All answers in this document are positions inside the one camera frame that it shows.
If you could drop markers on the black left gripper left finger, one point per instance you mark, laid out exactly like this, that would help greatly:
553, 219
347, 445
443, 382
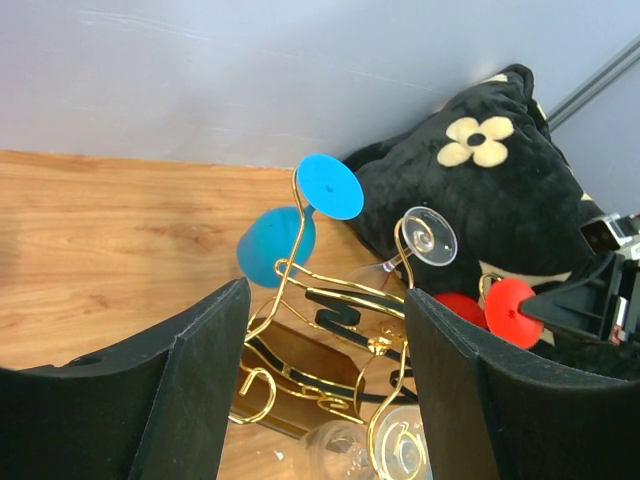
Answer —
153, 406

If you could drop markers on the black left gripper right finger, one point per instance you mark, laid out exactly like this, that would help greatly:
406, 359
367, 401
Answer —
491, 410

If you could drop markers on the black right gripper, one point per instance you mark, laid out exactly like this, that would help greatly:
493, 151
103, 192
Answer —
582, 305

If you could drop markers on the red plastic wine glass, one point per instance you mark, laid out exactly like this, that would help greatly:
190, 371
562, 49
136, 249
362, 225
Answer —
501, 314

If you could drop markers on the clear wine glass front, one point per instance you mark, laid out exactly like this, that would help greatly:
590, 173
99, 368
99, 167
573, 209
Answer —
340, 449

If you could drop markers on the clear wine glass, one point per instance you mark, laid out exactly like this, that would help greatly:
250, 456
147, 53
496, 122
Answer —
426, 235
340, 449

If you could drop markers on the clear wine glass back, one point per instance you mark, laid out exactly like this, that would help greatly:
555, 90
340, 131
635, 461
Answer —
426, 235

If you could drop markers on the blue plastic wine glass back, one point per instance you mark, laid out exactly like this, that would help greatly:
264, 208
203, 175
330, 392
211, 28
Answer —
328, 187

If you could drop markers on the black floral plush pillow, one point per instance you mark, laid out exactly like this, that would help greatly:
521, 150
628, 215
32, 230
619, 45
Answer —
487, 163

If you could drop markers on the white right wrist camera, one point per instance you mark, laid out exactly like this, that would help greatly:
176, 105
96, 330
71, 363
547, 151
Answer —
613, 233

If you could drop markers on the gold wire wine glass rack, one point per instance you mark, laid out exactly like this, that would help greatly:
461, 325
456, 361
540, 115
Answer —
292, 383

